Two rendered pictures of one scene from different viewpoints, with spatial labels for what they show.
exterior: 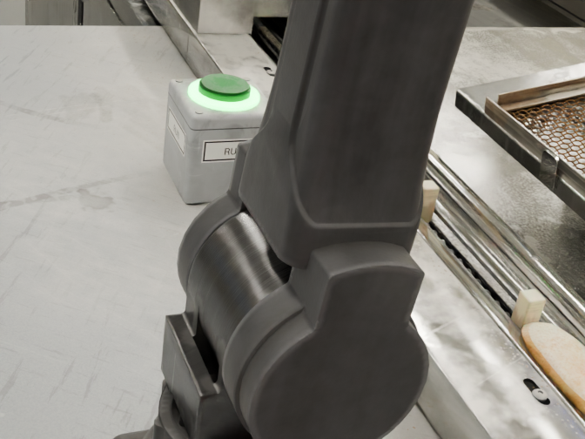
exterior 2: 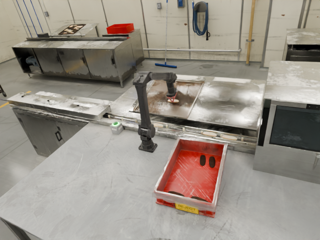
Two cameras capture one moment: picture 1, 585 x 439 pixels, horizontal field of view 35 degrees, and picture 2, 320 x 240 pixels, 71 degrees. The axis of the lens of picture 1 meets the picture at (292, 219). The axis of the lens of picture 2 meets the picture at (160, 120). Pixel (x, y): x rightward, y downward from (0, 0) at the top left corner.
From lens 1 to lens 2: 1.21 m
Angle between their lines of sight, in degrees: 29
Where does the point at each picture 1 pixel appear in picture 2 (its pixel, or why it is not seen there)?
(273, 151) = (143, 123)
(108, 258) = (120, 141)
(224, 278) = (143, 131)
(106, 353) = (129, 145)
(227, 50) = (104, 120)
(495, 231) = not seen: hidden behind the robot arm
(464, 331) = not seen: hidden behind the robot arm
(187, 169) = (117, 131)
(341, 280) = (151, 126)
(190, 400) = (145, 138)
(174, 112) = (112, 128)
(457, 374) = not seen: hidden behind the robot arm
